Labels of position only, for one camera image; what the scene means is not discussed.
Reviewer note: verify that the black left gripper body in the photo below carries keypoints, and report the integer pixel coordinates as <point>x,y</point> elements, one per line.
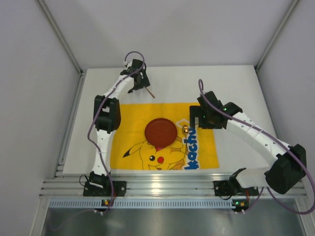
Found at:
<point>139,82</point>

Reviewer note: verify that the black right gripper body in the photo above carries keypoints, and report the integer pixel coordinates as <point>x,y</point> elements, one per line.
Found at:
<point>195,116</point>

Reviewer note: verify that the gold spoon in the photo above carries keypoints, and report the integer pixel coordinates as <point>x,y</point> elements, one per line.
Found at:
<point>185,131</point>

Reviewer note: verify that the yellow Pikachu cloth placemat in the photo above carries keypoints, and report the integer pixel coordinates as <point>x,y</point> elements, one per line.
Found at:
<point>131,151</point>

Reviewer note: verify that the red round plastic plate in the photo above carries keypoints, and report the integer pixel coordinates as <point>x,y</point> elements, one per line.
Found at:
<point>160,132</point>

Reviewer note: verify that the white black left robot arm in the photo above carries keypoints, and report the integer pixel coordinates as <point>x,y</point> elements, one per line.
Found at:
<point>107,114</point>

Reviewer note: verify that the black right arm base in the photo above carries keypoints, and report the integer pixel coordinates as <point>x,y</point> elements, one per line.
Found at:
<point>223,188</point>

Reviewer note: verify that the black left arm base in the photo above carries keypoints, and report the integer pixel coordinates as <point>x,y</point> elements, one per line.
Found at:
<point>94,190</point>

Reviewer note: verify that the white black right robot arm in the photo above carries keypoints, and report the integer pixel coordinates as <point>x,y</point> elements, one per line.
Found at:
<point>286,163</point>

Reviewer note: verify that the slotted grey cable duct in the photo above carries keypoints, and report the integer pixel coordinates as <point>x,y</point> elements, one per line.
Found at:
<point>150,203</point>

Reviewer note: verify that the left aluminium frame post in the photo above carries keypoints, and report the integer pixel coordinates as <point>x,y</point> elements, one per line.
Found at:
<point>58,33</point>

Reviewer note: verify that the aluminium frame post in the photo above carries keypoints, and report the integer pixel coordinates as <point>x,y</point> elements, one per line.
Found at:
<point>277,33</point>
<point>58,33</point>

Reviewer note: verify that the aluminium mounting rail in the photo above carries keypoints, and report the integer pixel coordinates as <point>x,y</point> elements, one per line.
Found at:
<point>142,186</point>

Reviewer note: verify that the right aluminium frame post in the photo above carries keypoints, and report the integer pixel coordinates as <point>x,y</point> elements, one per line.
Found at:
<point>277,33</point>

